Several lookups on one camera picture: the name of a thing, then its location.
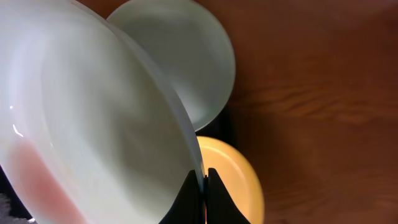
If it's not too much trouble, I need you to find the light blue plate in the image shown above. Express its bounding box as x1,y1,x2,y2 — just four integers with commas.
1,0,203,223
107,0,236,131

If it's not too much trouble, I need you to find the yellow plate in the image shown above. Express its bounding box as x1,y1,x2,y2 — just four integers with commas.
197,136,264,224

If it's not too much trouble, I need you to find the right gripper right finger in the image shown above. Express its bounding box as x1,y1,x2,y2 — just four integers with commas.
206,168,250,224

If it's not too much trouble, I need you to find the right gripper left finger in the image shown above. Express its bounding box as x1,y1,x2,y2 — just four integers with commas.
159,170,205,224

